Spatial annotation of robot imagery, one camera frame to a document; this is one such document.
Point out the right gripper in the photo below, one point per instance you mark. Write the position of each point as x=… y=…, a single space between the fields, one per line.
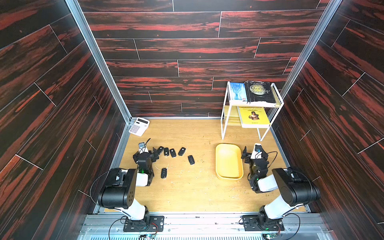
x=250 y=156

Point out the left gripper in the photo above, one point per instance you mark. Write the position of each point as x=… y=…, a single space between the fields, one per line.
x=153 y=158

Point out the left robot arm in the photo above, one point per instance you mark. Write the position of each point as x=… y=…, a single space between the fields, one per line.
x=118 y=190

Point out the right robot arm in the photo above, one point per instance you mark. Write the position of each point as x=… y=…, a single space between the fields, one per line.
x=295 y=188

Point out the yellow storage tray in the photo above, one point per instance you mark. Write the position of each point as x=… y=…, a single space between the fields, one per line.
x=228 y=162

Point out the white calculator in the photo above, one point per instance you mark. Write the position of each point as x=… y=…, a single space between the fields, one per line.
x=139 y=127

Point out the yellow paperback book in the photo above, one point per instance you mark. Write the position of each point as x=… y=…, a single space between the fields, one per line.
x=253 y=117

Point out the black hardcover book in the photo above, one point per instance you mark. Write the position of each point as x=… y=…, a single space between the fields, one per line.
x=259 y=92

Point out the blue white book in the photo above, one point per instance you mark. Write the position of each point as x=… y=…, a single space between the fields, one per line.
x=238 y=92

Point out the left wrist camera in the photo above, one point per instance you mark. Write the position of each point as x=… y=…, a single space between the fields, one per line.
x=143 y=148

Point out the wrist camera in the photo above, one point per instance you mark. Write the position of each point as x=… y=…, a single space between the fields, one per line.
x=143 y=148
x=257 y=152

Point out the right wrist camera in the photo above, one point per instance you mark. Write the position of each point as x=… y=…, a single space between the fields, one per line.
x=257 y=152

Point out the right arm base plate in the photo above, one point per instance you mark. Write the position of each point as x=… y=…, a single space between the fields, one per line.
x=261 y=223

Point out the white wire shelf rack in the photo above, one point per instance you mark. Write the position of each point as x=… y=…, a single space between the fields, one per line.
x=251 y=105

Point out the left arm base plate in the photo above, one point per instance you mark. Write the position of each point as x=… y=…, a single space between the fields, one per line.
x=148 y=224

